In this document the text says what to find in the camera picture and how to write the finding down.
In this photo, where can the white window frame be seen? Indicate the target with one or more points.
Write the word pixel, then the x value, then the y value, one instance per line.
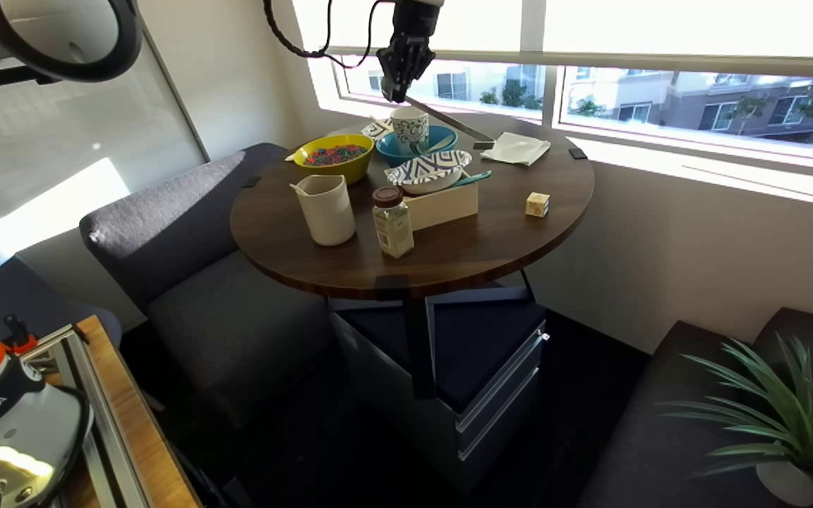
pixel 697 61

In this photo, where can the small white patterned dish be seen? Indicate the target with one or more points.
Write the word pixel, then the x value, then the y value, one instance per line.
pixel 375 131

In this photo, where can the grey fabric sofa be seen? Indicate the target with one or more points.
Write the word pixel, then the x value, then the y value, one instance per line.
pixel 218 319

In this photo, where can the white plant pot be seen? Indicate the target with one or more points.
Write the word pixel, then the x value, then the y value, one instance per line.
pixel 787 486

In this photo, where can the wooden robot platform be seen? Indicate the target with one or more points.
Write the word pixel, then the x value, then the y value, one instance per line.
pixel 142 441

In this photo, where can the black patterned white bowl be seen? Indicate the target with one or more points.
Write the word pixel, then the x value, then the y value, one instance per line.
pixel 423 170

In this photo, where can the blue bowl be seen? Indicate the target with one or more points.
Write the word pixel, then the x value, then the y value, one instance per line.
pixel 438 143

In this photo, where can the teal spoon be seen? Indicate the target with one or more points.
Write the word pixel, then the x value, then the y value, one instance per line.
pixel 477 177

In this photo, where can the small pale cube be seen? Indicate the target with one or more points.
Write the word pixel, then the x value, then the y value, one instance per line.
pixel 537 203

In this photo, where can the yellow bowl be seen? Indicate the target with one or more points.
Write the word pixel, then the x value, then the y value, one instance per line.
pixel 351 170

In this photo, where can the light wooden box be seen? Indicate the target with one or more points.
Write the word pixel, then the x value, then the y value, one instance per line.
pixel 444 209

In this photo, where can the black table pedestal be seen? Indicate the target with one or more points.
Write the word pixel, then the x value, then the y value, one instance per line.
pixel 419 347

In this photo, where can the dark drawer cabinet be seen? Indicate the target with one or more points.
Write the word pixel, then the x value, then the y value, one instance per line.
pixel 491 377

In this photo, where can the green spiky plant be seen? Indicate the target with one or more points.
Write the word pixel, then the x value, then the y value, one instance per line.
pixel 803 412

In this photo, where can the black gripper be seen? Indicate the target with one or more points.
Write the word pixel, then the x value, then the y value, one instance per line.
pixel 416 26

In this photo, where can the white ceramic pitcher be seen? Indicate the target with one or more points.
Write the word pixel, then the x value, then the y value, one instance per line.
pixel 328 215

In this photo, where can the white paper napkin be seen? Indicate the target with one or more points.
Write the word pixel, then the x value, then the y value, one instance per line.
pixel 516 148

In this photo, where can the colourful cereal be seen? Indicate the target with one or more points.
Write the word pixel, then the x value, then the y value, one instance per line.
pixel 337 154

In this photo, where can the patterned white coffee cup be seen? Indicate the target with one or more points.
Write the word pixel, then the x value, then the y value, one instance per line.
pixel 410 129

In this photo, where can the dark fabric bench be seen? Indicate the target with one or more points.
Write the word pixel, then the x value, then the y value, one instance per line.
pixel 650 441

